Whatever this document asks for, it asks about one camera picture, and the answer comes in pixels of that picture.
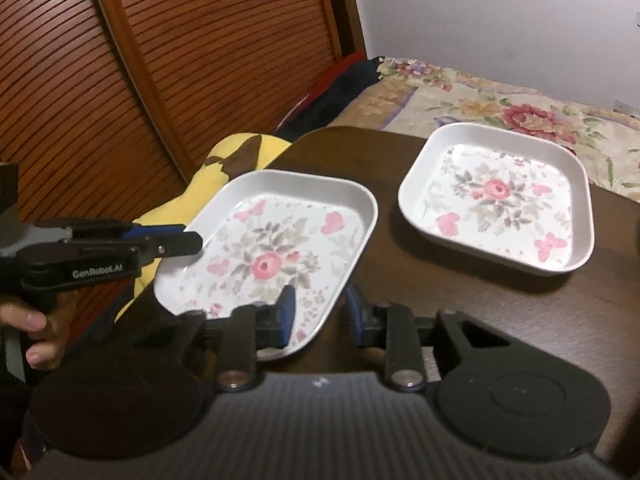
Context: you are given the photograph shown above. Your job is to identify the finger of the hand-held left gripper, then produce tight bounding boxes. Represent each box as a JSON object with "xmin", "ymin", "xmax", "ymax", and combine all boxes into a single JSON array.
[
  {"xmin": 131, "ymin": 231, "xmax": 204, "ymax": 264},
  {"xmin": 35, "ymin": 217, "xmax": 187, "ymax": 242}
]

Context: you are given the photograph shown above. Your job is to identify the person's left hand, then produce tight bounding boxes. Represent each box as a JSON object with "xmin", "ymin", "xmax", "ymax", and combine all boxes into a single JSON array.
[{"xmin": 0, "ymin": 300, "xmax": 68, "ymax": 372}]

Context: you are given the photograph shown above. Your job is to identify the white floral square plate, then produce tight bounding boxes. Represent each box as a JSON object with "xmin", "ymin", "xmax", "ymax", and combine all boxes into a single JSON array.
[
  {"xmin": 398, "ymin": 122, "xmax": 596, "ymax": 277},
  {"xmin": 152, "ymin": 170, "xmax": 378, "ymax": 361}
]

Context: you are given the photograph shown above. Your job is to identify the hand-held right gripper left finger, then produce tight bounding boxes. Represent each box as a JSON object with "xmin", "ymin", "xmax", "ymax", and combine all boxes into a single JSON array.
[{"xmin": 167, "ymin": 285, "xmax": 297, "ymax": 393}]

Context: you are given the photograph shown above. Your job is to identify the red and navy clothes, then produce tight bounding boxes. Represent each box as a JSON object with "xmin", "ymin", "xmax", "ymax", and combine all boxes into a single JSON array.
[{"xmin": 275, "ymin": 51, "xmax": 382, "ymax": 142}]

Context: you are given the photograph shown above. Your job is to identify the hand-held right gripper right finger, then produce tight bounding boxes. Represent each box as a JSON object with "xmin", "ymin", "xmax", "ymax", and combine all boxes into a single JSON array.
[{"xmin": 346, "ymin": 285, "xmax": 511, "ymax": 393}]

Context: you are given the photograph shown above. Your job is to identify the yellow printed cloth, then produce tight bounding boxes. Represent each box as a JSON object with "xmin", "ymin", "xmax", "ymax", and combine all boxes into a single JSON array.
[{"xmin": 115, "ymin": 132, "xmax": 293, "ymax": 323}]

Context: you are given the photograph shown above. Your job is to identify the floral bed blanket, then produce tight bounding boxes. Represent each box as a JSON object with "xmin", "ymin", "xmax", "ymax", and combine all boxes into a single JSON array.
[{"xmin": 327, "ymin": 56, "xmax": 640, "ymax": 206}]

